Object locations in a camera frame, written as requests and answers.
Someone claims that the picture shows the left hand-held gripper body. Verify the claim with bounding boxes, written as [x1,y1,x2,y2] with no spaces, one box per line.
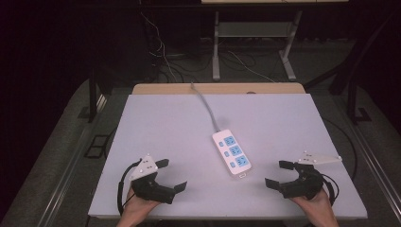
[129,153,178,205]

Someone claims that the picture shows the grey metal stand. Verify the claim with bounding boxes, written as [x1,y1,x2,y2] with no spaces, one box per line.
[211,9,304,82]

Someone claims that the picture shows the black metal stand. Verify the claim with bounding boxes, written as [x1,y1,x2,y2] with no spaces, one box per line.
[304,10,401,126]
[77,67,110,124]

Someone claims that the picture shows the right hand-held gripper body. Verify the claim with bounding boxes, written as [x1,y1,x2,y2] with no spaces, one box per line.
[280,150,343,201]

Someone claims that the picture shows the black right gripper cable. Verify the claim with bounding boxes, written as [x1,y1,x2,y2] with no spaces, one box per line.
[321,172,340,207]

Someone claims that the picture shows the grey power strip cable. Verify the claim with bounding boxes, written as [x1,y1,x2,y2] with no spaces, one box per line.
[189,81,221,133]

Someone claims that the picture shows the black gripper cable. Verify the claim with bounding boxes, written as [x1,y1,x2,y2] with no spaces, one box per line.
[321,172,340,207]
[116,158,144,217]

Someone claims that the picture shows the black floor cable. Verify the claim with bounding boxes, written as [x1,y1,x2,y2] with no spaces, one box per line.
[321,116,359,183]

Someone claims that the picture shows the white floor cable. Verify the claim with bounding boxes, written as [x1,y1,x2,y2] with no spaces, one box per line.
[226,49,276,83]
[139,11,178,83]

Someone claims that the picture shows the aluminium rail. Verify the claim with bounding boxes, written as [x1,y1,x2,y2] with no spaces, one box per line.
[37,94,109,227]
[330,94,401,218]

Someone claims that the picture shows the person's left hand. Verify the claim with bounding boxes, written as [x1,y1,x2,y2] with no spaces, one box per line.
[120,186,162,221]

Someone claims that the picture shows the wooden table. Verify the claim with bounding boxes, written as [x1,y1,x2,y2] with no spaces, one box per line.
[131,81,306,96]

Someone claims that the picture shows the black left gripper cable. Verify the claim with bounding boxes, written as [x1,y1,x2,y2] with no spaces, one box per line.
[116,158,144,217]

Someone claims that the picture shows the white power strip blue sockets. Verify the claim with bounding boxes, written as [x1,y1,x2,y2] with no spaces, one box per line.
[211,129,253,180]

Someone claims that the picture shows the black floor frame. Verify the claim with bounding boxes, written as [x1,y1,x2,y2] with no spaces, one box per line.
[83,133,111,160]

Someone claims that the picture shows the person's right hand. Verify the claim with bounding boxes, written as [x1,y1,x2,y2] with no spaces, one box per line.
[290,188,334,219]

